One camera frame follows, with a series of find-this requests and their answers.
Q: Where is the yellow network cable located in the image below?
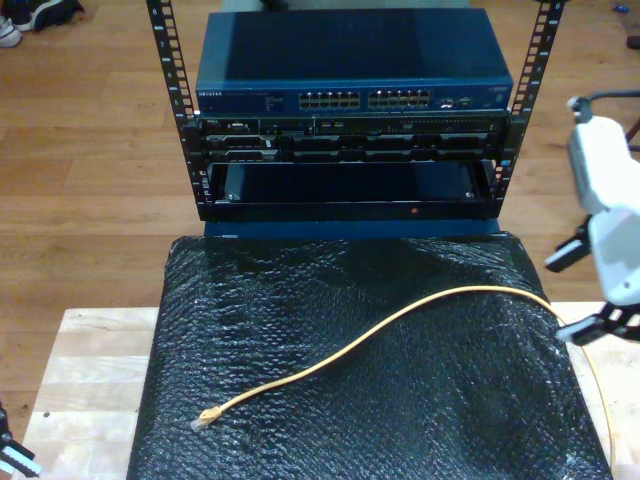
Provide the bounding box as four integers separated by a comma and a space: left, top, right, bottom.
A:
188, 284, 616, 474

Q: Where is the white shoe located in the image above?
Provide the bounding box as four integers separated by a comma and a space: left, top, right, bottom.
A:
0, 15, 24, 49

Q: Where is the black camera cable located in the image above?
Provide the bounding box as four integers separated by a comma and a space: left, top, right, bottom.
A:
567, 88, 640, 124

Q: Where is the black bubble wrap mat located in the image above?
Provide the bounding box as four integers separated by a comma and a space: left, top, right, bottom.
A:
125, 234, 615, 480

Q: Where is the blue network switch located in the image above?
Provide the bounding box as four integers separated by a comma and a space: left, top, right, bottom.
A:
194, 8, 515, 117

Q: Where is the dark sneaker white sole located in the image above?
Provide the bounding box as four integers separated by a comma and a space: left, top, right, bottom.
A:
29, 0, 85, 32
9, 0, 36, 32

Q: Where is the black open equipment rack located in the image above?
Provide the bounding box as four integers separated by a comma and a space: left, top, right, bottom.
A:
144, 0, 570, 224

